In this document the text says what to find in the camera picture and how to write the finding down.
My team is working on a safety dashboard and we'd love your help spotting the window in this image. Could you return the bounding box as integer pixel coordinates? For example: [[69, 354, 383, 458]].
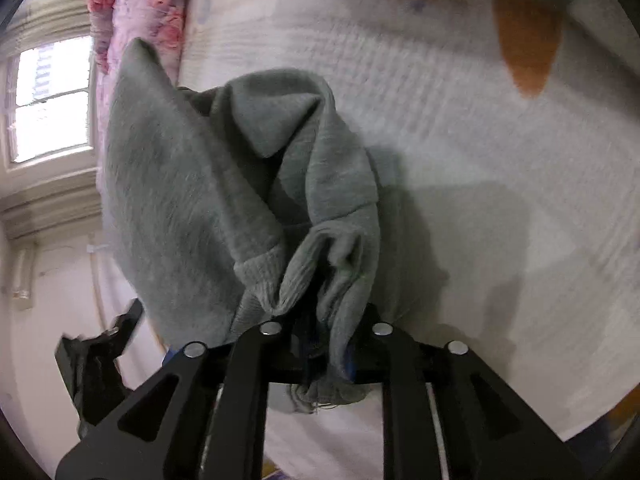
[[6, 36, 93, 166]]

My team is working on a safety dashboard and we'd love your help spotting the grey hooded sweatshirt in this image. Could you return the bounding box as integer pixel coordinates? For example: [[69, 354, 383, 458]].
[[102, 39, 381, 413]]

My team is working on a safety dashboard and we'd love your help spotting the patterned white bed sheet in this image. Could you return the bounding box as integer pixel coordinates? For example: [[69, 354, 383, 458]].
[[180, 0, 639, 471]]

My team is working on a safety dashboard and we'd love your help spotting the purple floral quilt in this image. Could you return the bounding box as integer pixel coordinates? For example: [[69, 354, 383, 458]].
[[86, 0, 204, 162]]

